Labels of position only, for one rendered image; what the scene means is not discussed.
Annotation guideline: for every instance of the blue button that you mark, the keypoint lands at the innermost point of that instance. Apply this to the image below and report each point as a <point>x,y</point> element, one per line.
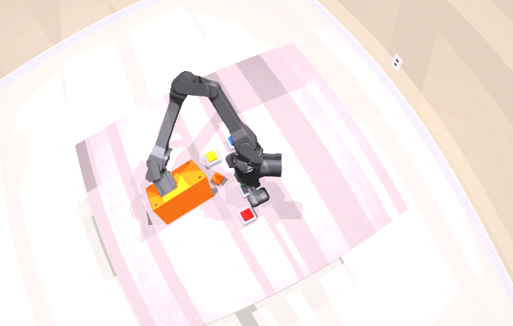
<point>229,143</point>

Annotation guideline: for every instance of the yellow button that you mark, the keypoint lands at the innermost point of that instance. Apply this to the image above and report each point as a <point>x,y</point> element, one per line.
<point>212,158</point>

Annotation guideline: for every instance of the green button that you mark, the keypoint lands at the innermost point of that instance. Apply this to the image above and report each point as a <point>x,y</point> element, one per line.
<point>244,196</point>

